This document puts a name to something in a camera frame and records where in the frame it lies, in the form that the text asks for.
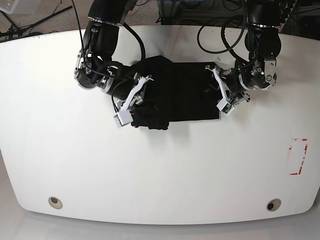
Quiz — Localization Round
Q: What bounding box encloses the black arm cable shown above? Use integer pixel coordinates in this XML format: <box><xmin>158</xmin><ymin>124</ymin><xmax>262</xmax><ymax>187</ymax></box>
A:
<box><xmin>196</xmin><ymin>13</ymin><xmax>251</xmax><ymax>66</ymax></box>
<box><xmin>104</xmin><ymin>23</ymin><xmax>147</xmax><ymax>86</ymax></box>

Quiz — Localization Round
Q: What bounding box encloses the red tape rectangle marking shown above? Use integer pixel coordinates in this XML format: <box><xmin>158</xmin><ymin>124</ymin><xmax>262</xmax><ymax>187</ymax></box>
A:
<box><xmin>287</xmin><ymin>138</ymin><xmax>308</xmax><ymax>176</ymax></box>

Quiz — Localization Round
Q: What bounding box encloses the table cable grommet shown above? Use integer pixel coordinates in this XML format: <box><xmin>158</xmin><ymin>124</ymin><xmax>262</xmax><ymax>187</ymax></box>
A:
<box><xmin>266</xmin><ymin>198</ymin><xmax>282</xmax><ymax>212</ymax></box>
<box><xmin>48</xmin><ymin>196</ymin><xmax>63</xmax><ymax>210</ymax></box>

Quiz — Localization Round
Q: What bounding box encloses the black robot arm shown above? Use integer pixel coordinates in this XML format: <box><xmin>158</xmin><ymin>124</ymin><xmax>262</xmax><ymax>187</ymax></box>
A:
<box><xmin>220</xmin><ymin>0</ymin><xmax>282</xmax><ymax>105</ymax></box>
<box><xmin>74</xmin><ymin>0</ymin><xmax>146</xmax><ymax>101</ymax></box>

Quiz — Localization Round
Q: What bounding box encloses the black T-shirt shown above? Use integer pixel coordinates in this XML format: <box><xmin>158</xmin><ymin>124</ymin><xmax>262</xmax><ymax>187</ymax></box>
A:
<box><xmin>126</xmin><ymin>55</ymin><xmax>221</xmax><ymax>130</ymax></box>

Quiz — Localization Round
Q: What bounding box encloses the left table cable grommet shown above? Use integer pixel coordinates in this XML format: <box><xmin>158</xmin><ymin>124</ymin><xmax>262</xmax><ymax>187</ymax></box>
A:
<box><xmin>48</xmin><ymin>196</ymin><xmax>63</xmax><ymax>210</ymax></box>

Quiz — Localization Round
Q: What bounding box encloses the right table cable grommet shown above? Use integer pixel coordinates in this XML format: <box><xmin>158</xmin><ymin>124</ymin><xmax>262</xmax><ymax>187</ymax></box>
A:
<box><xmin>266</xmin><ymin>198</ymin><xmax>282</xmax><ymax>212</ymax></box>

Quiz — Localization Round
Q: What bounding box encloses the clear plastic storage box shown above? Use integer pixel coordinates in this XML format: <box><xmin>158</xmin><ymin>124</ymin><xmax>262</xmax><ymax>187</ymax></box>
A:
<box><xmin>0</xmin><ymin>0</ymin><xmax>42</xmax><ymax>15</ymax></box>

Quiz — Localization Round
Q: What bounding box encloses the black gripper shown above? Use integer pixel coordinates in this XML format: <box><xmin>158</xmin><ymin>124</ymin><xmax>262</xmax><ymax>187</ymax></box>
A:
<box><xmin>101</xmin><ymin>77</ymin><xmax>139</xmax><ymax>108</ymax></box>
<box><xmin>219</xmin><ymin>68</ymin><xmax>250</xmax><ymax>105</ymax></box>

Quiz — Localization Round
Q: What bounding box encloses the black tripod stand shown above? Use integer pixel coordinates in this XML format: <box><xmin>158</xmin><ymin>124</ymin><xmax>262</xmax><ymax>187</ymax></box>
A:
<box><xmin>0</xmin><ymin>5</ymin><xmax>73</xmax><ymax>43</ymax></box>

